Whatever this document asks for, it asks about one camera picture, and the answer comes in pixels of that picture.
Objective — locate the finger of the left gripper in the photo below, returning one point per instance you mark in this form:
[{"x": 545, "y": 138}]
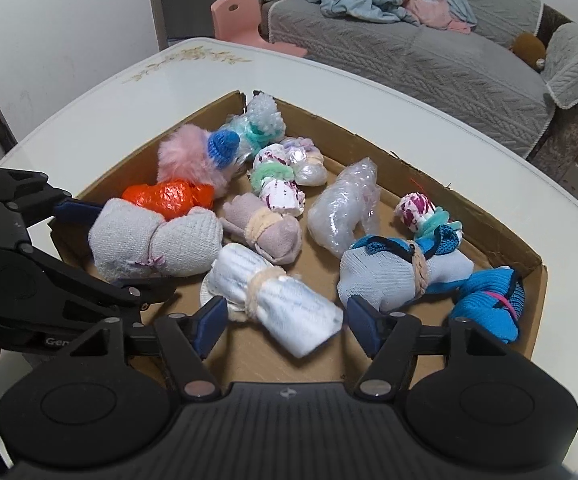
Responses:
[
  {"x": 28, "y": 194},
  {"x": 72, "y": 210}
]

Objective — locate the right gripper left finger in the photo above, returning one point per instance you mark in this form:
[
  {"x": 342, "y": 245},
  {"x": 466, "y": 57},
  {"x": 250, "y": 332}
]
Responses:
[{"x": 185, "y": 341}]

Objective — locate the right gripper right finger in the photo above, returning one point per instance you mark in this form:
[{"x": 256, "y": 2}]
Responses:
[{"x": 389, "y": 340}]

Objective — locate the blue white striped sock roll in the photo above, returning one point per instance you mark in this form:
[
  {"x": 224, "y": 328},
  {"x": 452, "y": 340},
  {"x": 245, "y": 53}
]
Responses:
[{"x": 390, "y": 273}]

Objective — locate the grey white towel sock roll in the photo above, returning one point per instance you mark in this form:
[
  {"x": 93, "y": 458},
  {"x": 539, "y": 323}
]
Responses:
[{"x": 128, "y": 241}]

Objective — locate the white sock cream band roll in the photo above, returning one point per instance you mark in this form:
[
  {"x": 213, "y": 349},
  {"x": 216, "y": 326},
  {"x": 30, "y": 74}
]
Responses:
[{"x": 298, "y": 318}]

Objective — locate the orange plastic bag bundle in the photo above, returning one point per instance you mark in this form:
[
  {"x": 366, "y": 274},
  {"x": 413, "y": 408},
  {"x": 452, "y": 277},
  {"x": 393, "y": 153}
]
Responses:
[{"x": 171, "y": 199}]

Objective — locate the blue knit sock bundle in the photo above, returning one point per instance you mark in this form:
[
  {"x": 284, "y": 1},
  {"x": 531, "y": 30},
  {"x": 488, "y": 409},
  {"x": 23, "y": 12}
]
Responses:
[{"x": 493, "y": 299}]

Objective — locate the magenta white teal sock roll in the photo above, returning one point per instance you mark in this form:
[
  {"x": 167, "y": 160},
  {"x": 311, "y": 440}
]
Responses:
[{"x": 421, "y": 217}]

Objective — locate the pink fluffy pompom hat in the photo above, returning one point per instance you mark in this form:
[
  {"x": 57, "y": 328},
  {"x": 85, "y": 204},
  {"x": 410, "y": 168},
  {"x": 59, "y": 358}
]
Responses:
[{"x": 199, "y": 156}]

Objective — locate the mauve sock cream band roll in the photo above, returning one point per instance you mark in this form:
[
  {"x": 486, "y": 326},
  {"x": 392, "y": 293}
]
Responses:
[{"x": 248, "y": 220}]

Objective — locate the clear bubble wrap bundle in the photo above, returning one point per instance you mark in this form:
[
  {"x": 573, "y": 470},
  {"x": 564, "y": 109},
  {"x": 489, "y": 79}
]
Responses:
[{"x": 351, "y": 201}]

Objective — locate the white pink teal sock roll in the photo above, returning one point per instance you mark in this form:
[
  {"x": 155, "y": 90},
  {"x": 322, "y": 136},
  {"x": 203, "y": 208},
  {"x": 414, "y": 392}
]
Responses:
[{"x": 272, "y": 180}]

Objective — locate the pale pink sock roll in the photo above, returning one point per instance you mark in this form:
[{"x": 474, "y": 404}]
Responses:
[{"x": 306, "y": 161}]

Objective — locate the white fluffy teal sock roll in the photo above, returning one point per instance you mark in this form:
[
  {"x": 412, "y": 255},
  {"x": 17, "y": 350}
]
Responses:
[{"x": 260, "y": 125}]

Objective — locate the brown cardboard box tray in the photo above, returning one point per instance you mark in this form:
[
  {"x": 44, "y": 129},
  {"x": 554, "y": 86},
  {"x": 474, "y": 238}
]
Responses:
[{"x": 245, "y": 352}]

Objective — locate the pink small chair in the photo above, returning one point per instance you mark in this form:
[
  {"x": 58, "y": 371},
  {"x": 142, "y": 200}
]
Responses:
[{"x": 238, "y": 22}]

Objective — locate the grey sofa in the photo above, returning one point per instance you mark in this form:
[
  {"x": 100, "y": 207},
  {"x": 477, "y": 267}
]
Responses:
[{"x": 473, "y": 77}]

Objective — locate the brown plush toy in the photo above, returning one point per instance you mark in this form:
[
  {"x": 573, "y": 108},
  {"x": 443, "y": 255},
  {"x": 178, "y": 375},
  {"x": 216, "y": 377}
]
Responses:
[{"x": 530, "y": 49}]

